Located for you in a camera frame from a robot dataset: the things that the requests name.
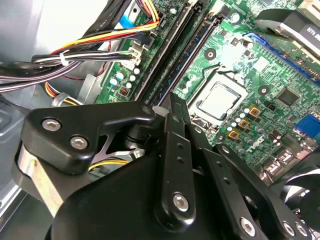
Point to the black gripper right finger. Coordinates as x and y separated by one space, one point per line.
232 200

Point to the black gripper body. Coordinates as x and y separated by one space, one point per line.
112 205

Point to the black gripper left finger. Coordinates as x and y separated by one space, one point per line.
75 130

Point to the green RAM stick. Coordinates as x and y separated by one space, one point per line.
190 57

